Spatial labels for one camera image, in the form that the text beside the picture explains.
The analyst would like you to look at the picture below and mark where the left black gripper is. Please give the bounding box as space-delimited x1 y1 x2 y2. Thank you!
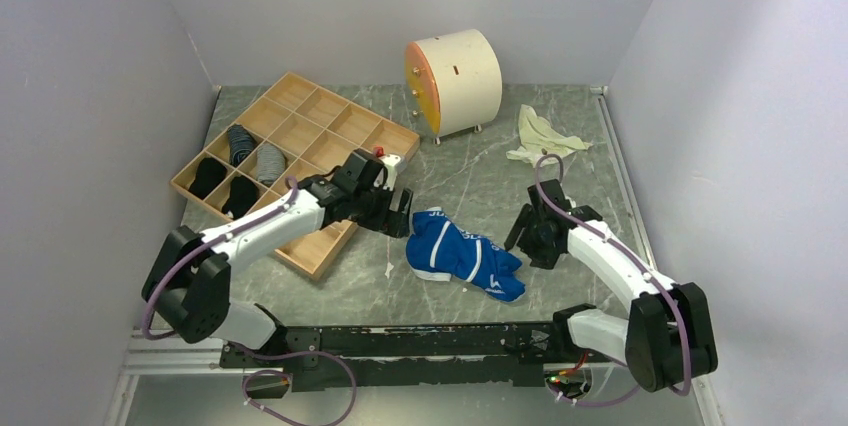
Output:
349 180 413 238

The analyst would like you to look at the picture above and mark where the blue underwear white trim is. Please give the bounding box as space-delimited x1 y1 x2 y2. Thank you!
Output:
405 207 526 302

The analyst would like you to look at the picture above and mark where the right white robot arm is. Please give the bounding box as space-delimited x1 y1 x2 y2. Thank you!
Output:
505 179 718 392

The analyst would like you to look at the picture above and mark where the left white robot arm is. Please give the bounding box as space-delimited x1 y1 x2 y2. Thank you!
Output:
141 149 413 366

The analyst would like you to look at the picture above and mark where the cream cloth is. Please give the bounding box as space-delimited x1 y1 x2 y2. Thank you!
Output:
506 104 592 165

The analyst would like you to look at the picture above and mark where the wooden compartment tray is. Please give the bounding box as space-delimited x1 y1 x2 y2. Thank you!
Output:
170 72 422 281

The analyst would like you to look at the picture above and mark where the cream cylindrical drawer cabinet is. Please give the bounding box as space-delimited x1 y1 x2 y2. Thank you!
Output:
404 29 503 145

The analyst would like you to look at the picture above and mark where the grey rolled sock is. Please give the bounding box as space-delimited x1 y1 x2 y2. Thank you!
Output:
257 143 287 187

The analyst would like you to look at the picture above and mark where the dark striped rolled sock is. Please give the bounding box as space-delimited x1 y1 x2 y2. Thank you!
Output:
226 124 257 167

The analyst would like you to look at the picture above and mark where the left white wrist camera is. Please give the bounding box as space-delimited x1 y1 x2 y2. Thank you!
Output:
373 146 406 191

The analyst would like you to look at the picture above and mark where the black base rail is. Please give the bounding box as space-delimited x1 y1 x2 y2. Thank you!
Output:
219 320 605 392

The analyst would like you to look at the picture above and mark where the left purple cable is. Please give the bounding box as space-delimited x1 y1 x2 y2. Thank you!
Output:
140 174 359 426

